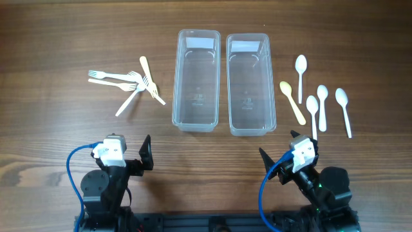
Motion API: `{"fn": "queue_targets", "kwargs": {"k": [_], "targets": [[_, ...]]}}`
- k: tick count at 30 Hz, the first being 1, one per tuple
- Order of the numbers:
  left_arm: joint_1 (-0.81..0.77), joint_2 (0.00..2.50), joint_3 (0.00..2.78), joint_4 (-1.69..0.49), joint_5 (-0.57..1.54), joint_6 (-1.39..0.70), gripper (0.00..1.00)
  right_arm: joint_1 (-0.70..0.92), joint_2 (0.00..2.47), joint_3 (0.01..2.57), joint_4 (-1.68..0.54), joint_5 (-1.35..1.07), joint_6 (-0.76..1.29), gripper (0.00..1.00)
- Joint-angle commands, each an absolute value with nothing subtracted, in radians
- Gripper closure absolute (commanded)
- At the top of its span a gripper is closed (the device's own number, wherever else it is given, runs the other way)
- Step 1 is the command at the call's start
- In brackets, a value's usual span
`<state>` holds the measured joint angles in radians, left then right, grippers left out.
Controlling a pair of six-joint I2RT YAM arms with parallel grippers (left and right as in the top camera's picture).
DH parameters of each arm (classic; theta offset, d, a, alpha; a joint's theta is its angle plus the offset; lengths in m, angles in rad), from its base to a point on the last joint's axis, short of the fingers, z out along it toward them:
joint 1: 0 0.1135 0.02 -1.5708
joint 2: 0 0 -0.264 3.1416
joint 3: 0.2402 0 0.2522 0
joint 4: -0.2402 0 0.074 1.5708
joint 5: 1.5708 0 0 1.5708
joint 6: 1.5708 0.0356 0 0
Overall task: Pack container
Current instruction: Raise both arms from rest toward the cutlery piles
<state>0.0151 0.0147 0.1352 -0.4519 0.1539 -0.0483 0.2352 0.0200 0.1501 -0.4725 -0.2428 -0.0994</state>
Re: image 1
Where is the cream white plastic fork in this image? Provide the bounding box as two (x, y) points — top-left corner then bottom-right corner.
(88, 79), (137, 92)

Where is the right blue cable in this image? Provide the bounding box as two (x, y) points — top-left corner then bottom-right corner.
(258, 149), (295, 232)

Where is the left clear plastic container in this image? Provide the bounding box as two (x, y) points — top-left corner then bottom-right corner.
(172, 29), (221, 132)

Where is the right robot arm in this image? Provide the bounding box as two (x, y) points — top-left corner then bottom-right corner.
(258, 130), (361, 232)

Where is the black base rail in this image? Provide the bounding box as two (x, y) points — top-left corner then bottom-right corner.
(73, 211), (361, 232)

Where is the white fork long diagonal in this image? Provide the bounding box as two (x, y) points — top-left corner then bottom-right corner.
(115, 84), (145, 117)

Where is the left blue cable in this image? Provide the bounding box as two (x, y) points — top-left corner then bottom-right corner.
(66, 142), (104, 232)

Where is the white spoon top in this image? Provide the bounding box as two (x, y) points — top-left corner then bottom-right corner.
(295, 55), (307, 104)

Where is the yellow plastic spoon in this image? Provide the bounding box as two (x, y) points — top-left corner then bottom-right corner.
(279, 81), (306, 125)

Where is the white spoon short thick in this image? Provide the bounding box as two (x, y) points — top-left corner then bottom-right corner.
(317, 85), (328, 132)

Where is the right clear plastic container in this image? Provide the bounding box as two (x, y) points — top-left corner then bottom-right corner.
(226, 34), (277, 137)

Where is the clear plastic container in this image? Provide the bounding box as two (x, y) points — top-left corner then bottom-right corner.
(226, 34), (277, 137)
(172, 29), (221, 132)

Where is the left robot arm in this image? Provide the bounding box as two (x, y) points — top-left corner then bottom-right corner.
(70, 133), (154, 231)

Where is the yellow plastic fork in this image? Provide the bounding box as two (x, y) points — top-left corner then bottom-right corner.
(140, 56), (158, 99)

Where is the blue cable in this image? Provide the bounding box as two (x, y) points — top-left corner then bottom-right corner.
(258, 149), (295, 232)
(66, 142), (104, 232)

